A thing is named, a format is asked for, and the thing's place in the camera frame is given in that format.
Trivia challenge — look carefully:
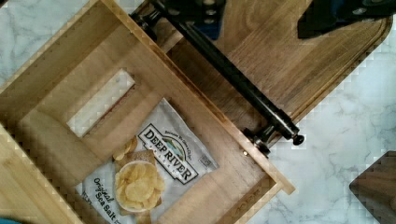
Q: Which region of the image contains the Deep River chips bag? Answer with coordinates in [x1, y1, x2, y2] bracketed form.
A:
[76, 100, 219, 224]

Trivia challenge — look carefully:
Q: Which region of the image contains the dark wooden board corner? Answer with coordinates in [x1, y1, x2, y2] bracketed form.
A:
[349, 151, 396, 224]

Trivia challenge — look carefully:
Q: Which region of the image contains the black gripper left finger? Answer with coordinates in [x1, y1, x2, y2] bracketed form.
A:
[152, 0, 226, 40]

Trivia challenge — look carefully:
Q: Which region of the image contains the wooden drawer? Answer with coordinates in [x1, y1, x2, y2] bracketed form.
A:
[1, 0, 293, 224]

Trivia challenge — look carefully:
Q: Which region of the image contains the wooden drawer cabinet top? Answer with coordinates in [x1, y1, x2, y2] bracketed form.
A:
[0, 127, 83, 224]

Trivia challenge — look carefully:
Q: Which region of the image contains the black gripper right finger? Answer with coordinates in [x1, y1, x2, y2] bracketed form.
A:
[297, 0, 396, 39]

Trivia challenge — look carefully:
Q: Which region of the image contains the wooden cutting board tray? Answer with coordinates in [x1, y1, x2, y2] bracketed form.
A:
[136, 0, 394, 138]

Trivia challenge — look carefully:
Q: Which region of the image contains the black drawer handle bar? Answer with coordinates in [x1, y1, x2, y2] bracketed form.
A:
[130, 0, 304, 155]

